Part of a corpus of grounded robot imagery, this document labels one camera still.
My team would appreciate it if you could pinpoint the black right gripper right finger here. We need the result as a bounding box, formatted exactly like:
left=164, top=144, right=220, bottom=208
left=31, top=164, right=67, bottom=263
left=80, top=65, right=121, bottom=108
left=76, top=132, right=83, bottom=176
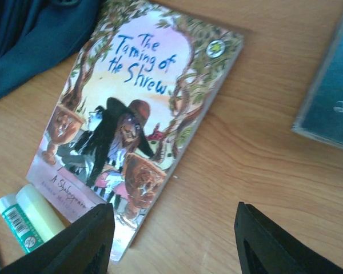
left=234, top=202, right=343, bottom=273

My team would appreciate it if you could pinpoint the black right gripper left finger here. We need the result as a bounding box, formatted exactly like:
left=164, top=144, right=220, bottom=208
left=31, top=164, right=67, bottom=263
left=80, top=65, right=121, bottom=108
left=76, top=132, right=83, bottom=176
left=0, top=203, right=115, bottom=273

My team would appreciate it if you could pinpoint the dark blue castle cover book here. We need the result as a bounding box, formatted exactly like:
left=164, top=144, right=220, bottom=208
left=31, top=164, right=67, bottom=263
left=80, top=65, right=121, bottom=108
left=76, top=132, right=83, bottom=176
left=292, top=14, right=343, bottom=149

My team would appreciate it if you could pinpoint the pink Taming of Shrew book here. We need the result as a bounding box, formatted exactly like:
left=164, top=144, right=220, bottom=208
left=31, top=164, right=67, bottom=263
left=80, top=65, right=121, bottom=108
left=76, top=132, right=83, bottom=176
left=26, top=1, right=245, bottom=263

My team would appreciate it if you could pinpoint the navy blue student backpack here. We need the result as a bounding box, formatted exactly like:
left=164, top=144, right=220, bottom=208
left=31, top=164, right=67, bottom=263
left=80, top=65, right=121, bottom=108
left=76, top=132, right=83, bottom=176
left=0, top=0, right=102, bottom=99

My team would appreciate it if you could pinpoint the yellow highlighter pen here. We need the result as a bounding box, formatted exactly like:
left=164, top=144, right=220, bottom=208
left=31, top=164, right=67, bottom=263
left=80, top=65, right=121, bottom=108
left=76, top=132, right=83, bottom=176
left=16, top=184, right=65, bottom=242

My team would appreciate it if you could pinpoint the green label glue stick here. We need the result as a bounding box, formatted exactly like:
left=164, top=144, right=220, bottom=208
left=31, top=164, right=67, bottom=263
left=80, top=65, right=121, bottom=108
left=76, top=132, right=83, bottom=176
left=0, top=194, right=44, bottom=254

